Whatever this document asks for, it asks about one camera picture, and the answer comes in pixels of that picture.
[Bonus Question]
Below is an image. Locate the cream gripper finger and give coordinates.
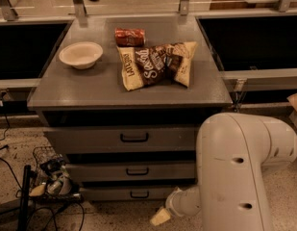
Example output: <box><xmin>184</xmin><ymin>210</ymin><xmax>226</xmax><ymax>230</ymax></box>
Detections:
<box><xmin>150</xmin><ymin>207</ymin><xmax>171</xmax><ymax>226</ymax></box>

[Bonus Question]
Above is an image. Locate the grey bottom drawer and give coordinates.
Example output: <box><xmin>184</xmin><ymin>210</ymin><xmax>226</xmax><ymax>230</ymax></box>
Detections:
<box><xmin>80</xmin><ymin>185</ymin><xmax>177</xmax><ymax>201</ymax></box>

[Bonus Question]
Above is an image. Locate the grey drawer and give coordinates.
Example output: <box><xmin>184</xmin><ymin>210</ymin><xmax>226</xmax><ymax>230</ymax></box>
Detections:
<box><xmin>80</xmin><ymin>185</ymin><xmax>177</xmax><ymax>201</ymax></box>
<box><xmin>66</xmin><ymin>161</ymin><xmax>196</xmax><ymax>182</ymax></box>
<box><xmin>44</xmin><ymin>126</ymin><xmax>196</xmax><ymax>154</ymax></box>

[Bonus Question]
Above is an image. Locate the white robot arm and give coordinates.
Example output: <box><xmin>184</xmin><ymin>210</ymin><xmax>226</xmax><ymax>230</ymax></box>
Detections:
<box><xmin>150</xmin><ymin>113</ymin><xmax>297</xmax><ymax>231</ymax></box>

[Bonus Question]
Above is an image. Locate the grey top drawer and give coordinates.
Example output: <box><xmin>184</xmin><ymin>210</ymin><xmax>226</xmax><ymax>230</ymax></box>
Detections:
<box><xmin>44</xmin><ymin>126</ymin><xmax>196</xmax><ymax>154</ymax></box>

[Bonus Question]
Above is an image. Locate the grey middle drawer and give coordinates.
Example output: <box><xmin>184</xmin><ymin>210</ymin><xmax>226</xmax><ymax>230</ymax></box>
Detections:
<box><xmin>66</xmin><ymin>161</ymin><xmax>196</xmax><ymax>182</ymax></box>

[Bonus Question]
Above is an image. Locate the grey drawer cabinet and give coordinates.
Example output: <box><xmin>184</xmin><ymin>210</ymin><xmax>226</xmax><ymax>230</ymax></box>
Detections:
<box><xmin>28</xmin><ymin>15</ymin><xmax>232</xmax><ymax>188</ymax></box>

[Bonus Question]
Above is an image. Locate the black metal stand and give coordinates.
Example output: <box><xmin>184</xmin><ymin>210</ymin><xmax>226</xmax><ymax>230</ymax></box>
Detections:
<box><xmin>17</xmin><ymin>165</ymin><xmax>31</xmax><ymax>231</ymax></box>

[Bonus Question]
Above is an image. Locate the brown chip bag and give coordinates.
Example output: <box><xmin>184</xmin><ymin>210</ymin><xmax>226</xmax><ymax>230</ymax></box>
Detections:
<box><xmin>117</xmin><ymin>41</ymin><xmax>197</xmax><ymax>90</ymax></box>

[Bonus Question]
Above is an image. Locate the wooden box at right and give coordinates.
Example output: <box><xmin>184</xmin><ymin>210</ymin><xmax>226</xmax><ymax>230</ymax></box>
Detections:
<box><xmin>287</xmin><ymin>93</ymin><xmax>297</xmax><ymax>129</ymax></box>

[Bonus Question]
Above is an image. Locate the white paper bowl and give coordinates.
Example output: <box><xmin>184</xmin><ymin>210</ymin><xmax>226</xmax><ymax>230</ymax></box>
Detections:
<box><xmin>59</xmin><ymin>41</ymin><xmax>103</xmax><ymax>69</ymax></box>

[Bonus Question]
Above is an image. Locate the wire basket with items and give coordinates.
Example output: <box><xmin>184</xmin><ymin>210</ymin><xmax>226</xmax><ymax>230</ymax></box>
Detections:
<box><xmin>29</xmin><ymin>146</ymin><xmax>83</xmax><ymax>202</ymax></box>

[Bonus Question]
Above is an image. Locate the black floor cable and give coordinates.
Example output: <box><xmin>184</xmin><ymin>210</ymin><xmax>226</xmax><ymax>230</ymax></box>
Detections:
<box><xmin>0</xmin><ymin>99</ymin><xmax>87</xmax><ymax>231</ymax></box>

